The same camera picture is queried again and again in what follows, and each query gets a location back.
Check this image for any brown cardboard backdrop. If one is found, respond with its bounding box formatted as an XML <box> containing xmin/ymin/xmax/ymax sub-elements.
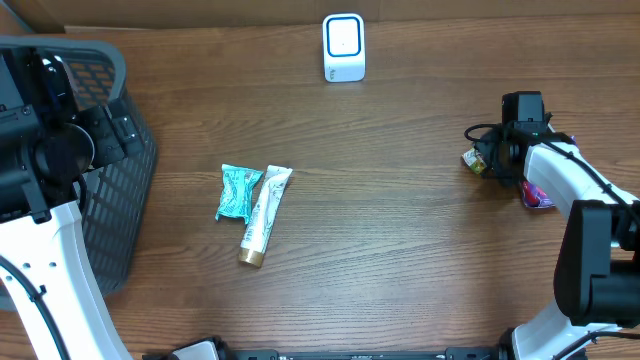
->
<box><xmin>4</xmin><ymin>0</ymin><xmax>639</xmax><ymax>33</ymax></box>

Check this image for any grey plastic mesh basket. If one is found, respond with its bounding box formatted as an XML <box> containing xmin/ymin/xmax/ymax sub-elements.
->
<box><xmin>1</xmin><ymin>36</ymin><xmax>157</xmax><ymax>295</ymax></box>

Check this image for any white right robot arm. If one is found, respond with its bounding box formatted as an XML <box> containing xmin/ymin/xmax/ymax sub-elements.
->
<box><xmin>464</xmin><ymin>91</ymin><xmax>639</xmax><ymax>359</ymax></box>

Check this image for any white tube gold cap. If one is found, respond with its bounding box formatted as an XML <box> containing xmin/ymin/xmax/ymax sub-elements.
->
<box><xmin>238</xmin><ymin>165</ymin><xmax>293</xmax><ymax>268</ymax></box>

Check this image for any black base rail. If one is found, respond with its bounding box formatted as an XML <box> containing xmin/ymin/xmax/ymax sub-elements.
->
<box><xmin>226</xmin><ymin>346</ymin><xmax>515</xmax><ymax>360</ymax></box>

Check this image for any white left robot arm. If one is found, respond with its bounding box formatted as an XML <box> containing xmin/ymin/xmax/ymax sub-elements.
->
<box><xmin>1</xmin><ymin>45</ymin><xmax>144</xmax><ymax>359</ymax></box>

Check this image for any white barcode scanner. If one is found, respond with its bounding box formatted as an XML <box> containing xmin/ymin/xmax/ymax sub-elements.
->
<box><xmin>322</xmin><ymin>13</ymin><xmax>366</xmax><ymax>83</ymax></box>

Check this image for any purple sanitary pad pack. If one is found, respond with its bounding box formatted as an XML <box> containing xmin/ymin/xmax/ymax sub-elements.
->
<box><xmin>519</xmin><ymin>135</ymin><xmax>577</xmax><ymax>209</ymax></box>

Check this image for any green yellow snack pouch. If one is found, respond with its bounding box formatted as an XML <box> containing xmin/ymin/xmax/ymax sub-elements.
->
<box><xmin>461</xmin><ymin>148</ymin><xmax>487</xmax><ymax>175</ymax></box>

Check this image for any teal packet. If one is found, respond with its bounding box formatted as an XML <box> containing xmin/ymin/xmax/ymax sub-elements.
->
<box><xmin>215</xmin><ymin>164</ymin><xmax>263</xmax><ymax>224</ymax></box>

